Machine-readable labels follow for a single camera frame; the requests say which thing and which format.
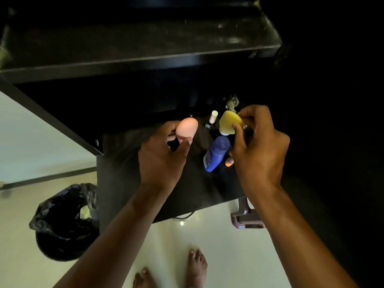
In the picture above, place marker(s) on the person's left foot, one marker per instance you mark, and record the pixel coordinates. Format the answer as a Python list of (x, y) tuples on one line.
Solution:
[(144, 279)]

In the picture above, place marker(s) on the brown plastic stool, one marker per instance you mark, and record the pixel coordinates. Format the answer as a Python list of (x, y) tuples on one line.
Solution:
[(246, 220)]

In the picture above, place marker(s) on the shiny crumpled wrapper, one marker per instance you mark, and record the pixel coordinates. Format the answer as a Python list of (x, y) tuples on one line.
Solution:
[(232, 102)]

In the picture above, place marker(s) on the bin with black bag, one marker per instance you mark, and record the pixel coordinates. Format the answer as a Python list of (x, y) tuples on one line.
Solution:
[(63, 224)]

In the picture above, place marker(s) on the yellow makeup sponge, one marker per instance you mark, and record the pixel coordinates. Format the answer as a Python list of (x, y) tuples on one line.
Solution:
[(227, 122)]

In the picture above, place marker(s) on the black open drawer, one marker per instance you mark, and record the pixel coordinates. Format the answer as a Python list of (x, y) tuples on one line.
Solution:
[(126, 170)]

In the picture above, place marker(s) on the pink egg-shaped makeup sponge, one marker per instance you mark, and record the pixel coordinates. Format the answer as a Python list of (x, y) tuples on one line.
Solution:
[(187, 127)]

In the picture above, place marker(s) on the blue plastic bottle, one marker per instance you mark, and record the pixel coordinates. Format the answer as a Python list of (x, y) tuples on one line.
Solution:
[(216, 153)]

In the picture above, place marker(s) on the small tube with cream cap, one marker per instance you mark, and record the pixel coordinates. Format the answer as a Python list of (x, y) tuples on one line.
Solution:
[(211, 119)]

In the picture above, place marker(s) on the black dresser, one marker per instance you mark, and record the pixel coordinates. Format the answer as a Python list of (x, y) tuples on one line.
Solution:
[(126, 47)]

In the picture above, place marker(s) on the person's left thumb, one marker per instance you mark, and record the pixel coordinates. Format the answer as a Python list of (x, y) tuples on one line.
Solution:
[(185, 145)]

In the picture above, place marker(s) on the person's right forearm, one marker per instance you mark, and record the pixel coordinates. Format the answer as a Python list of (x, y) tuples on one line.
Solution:
[(297, 239)]

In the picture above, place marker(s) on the person's right thumb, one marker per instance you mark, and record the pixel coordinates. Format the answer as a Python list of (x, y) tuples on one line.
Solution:
[(239, 135)]

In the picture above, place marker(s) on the person's right hand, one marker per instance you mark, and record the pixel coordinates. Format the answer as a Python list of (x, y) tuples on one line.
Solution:
[(261, 155)]

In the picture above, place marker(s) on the person's left forearm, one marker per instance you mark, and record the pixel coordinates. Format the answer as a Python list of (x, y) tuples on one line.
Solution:
[(120, 236)]

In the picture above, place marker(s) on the person's right foot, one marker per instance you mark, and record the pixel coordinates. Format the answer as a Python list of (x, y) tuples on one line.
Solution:
[(197, 269)]

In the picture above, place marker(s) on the person's left hand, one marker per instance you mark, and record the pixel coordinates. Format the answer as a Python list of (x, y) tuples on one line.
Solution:
[(159, 164)]

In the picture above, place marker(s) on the person's foot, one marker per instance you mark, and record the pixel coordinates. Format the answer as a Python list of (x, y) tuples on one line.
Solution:
[(144, 279), (197, 269)]

